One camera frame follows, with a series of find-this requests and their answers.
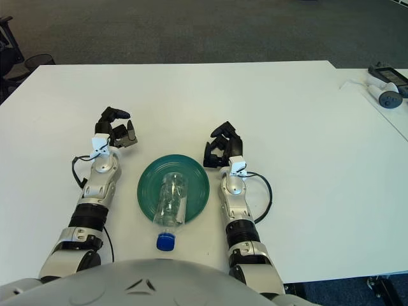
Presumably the black table leg with caster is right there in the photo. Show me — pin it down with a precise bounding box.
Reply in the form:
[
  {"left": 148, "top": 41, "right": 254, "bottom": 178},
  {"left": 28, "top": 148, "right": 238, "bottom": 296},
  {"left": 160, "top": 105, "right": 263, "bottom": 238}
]
[{"left": 366, "top": 275, "right": 408, "bottom": 306}]

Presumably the silver robot torso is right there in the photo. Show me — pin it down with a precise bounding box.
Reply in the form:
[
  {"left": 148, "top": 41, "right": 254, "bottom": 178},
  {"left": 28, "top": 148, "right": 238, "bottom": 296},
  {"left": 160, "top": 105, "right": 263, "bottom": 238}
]
[{"left": 0, "top": 258, "right": 307, "bottom": 306}]

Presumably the black office chair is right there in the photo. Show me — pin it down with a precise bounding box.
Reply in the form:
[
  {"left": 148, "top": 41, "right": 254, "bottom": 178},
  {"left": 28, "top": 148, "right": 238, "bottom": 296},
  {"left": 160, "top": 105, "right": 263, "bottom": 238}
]
[{"left": 0, "top": 16, "right": 26, "bottom": 103}]

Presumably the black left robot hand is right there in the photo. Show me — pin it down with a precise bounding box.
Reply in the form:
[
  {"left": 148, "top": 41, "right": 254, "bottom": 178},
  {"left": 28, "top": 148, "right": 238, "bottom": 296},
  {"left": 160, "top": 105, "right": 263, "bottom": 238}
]
[{"left": 94, "top": 106, "right": 139, "bottom": 149}]

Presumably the green round plate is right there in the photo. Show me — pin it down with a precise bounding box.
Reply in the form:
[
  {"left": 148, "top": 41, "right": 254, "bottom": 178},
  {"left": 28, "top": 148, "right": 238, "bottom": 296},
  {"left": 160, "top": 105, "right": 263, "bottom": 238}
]
[{"left": 136, "top": 154, "right": 210, "bottom": 226}]

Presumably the white grey VR controller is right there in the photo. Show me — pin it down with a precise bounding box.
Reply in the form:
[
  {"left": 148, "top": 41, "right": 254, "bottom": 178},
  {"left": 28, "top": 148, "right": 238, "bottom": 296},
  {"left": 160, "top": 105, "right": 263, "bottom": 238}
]
[{"left": 366, "top": 82, "right": 404, "bottom": 110}]

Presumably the clear bottle blue cap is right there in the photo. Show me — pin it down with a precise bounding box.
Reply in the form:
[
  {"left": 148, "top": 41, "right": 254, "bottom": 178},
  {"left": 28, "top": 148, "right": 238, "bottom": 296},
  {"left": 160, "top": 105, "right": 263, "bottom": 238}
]
[{"left": 153, "top": 171, "right": 189, "bottom": 253}]

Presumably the thin black elbow cable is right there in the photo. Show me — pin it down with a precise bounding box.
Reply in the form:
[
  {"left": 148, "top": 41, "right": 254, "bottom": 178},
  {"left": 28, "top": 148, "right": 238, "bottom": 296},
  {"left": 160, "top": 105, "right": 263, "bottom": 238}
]
[{"left": 102, "top": 226, "right": 115, "bottom": 265}]

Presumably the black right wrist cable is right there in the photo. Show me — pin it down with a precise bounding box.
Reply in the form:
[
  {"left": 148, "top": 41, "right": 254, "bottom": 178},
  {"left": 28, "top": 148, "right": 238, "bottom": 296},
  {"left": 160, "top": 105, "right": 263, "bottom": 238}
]
[{"left": 245, "top": 171, "right": 273, "bottom": 224}]

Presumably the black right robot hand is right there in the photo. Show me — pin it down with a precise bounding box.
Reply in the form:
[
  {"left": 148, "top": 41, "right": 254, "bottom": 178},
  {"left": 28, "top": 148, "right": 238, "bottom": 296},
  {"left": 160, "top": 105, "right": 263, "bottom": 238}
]
[{"left": 202, "top": 120, "right": 245, "bottom": 170}]

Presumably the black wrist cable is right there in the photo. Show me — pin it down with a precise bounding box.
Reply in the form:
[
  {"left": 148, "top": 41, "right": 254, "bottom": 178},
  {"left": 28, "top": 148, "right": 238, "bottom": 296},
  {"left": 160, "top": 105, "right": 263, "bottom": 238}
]
[
  {"left": 71, "top": 154, "right": 97, "bottom": 189},
  {"left": 245, "top": 171, "right": 273, "bottom": 224}
]

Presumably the grey handheld screen device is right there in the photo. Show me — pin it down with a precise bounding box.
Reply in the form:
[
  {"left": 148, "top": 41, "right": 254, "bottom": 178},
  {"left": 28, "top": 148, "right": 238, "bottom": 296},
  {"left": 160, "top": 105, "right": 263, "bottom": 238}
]
[{"left": 368, "top": 62, "right": 408, "bottom": 96}]

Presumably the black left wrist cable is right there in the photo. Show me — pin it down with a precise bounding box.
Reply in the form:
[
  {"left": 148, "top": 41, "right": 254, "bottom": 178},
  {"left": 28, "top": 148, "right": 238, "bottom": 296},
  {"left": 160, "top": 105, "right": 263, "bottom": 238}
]
[{"left": 71, "top": 154, "right": 97, "bottom": 189}]

